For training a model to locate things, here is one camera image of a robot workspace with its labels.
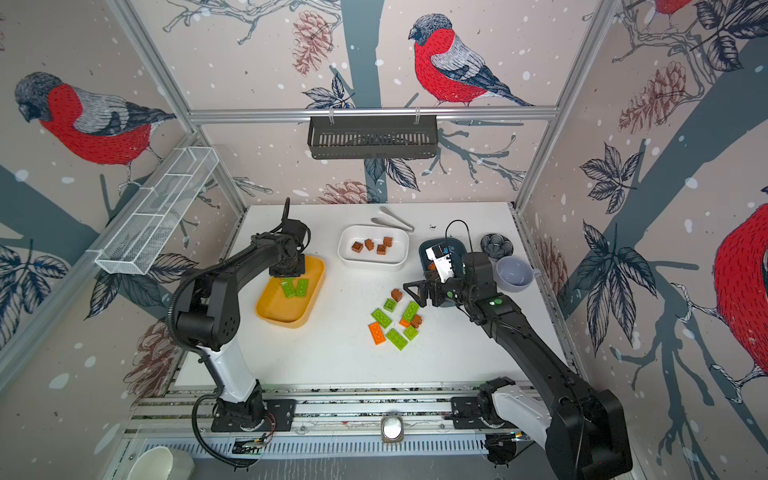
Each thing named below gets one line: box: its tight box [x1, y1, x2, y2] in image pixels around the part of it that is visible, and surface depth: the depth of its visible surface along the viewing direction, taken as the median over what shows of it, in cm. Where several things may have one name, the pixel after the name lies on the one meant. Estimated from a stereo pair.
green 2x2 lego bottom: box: [403, 325, 419, 341], surface depth 89 cm
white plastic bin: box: [337, 224, 410, 268], surface depth 109 cm
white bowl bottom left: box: [127, 446, 173, 480], surface depth 62 cm
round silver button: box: [380, 415, 405, 443], surface depth 64 cm
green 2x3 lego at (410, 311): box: [402, 301, 420, 322], surface depth 92 cm
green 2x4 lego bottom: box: [386, 328, 409, 352], surface depth 87 cm
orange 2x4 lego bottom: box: [368, 322, 386, 345], surface depth 89 cm
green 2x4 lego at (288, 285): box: [281, 277, 295, 298], surface depth 100 cm
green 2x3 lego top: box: [296, 278, 309, 297], surface depth 100 cm
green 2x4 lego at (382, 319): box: [371, 308, 392, 329], surface depth 92 cm
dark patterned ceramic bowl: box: [480, 233, 514, 259], surface depth 106 cm
